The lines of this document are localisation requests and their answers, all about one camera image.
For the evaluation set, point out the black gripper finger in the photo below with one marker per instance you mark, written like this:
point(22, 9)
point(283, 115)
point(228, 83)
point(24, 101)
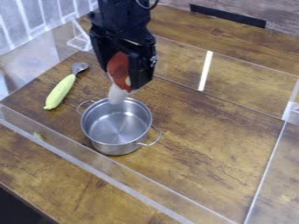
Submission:
point(140, 68)
point(105, 47)

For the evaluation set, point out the clear acrylic triangle stand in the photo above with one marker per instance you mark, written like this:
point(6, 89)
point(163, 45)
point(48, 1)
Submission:
point(80, 40)

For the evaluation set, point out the black strip on table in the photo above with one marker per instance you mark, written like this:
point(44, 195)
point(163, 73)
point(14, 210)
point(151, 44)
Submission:
point(245, 20)

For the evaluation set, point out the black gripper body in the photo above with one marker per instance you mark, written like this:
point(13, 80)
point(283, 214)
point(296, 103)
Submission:
point(122, 18)

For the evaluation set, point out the silver steel pot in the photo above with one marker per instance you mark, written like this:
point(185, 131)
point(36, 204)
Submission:
point(117, 128)

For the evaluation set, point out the clear acrylic front barrier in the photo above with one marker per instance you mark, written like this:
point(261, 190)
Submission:
point(160, 197)

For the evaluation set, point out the red plush mushroom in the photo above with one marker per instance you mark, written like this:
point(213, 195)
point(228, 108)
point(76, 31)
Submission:
point(118, 75)

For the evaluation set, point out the yellow-green handled spoon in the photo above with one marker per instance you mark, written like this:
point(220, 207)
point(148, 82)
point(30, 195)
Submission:
point(62, 87)

